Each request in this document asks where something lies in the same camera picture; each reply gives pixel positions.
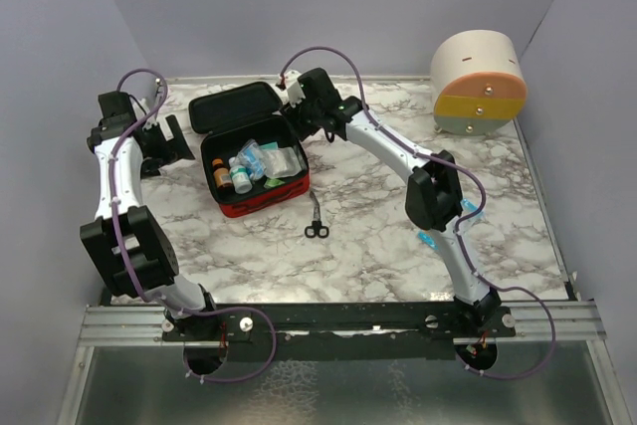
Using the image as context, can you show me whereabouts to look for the brown bottle orange cap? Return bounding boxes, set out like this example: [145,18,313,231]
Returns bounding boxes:
[212,158,233,191]

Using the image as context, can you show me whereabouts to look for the white gauze clear bag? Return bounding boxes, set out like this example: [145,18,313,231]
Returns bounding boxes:
[261,147,302,179]

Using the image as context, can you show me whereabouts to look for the red black medicine case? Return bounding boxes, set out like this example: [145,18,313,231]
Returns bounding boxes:
[188,82,310,218]

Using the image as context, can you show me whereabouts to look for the blue packets clear bag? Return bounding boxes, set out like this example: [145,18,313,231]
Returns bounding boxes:
[237,139,265,182]

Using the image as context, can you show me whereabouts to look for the clear bottle green label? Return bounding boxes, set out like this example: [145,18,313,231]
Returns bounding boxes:
[230,164,252,194]

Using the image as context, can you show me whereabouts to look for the small green box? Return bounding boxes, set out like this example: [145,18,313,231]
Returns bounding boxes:
[264,178,284,189]

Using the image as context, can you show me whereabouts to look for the black handled scissors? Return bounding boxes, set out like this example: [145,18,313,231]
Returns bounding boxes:
[304,189,329,239]

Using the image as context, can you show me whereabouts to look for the small teal clear pouch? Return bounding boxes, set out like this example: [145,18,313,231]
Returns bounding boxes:
[260,141,279,151]

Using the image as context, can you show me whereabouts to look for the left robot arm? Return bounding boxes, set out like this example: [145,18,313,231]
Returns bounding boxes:
[80,91,220,340]

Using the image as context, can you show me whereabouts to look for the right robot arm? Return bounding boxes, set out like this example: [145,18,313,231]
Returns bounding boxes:
[277,68,501,336]

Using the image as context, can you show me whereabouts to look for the round pastel drawer cabinet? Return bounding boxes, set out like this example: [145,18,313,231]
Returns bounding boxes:
[430,30,528,136]

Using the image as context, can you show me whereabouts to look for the teal wrapped swab pieces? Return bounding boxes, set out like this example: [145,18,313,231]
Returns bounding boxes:
[417,231,438,251]

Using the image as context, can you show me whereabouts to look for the blue yellow plaster pack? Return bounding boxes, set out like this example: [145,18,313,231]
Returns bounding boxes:
[461,199,484,224]

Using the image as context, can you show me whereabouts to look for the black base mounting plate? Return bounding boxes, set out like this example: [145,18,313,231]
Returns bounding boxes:
[162,302,516,363]

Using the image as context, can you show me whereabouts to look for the aluminium frame rail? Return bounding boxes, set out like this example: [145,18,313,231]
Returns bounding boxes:
[79,301,607,347]

